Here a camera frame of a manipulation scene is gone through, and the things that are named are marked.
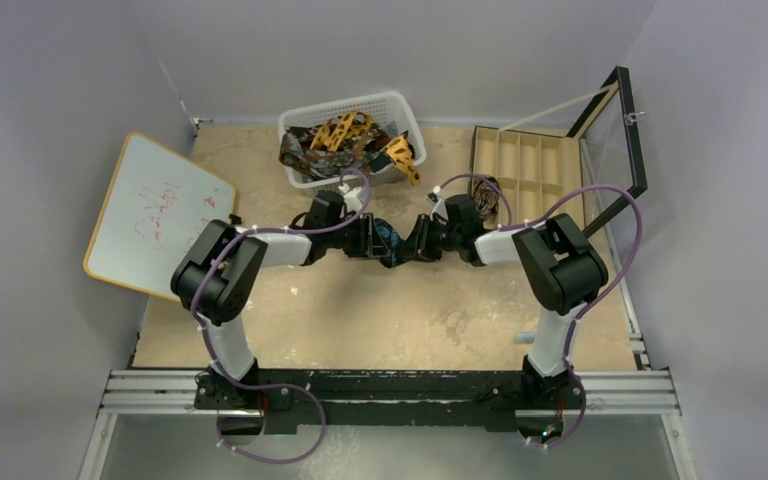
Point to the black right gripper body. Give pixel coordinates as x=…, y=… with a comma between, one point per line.
x=422, y=237

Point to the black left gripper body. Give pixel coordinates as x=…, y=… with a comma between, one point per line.
x=353, y=238

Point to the navy blue shell pattern tie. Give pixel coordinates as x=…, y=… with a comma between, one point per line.
x=393, y=240

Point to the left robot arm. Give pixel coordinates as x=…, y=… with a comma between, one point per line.
x=216, y=277

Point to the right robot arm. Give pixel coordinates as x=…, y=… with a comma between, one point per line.
x=564, y=272

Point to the rolled cat pattern tie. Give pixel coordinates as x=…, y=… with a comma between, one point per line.
x=486, y=196

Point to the dark brown patterned tie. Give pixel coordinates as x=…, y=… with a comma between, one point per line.
x=297, y=153

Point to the light blue marker pen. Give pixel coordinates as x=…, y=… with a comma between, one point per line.
x=524, y=337

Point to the white plastic basket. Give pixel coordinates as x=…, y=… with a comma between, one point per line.
x=388, y=107

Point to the black tie display box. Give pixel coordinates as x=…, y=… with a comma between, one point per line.
x=535, y=169

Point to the yellow framed whiteboard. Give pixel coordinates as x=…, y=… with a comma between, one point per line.
x=157, y=204

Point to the aluminium frame rail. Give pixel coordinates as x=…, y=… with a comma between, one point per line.
x=389, y=304

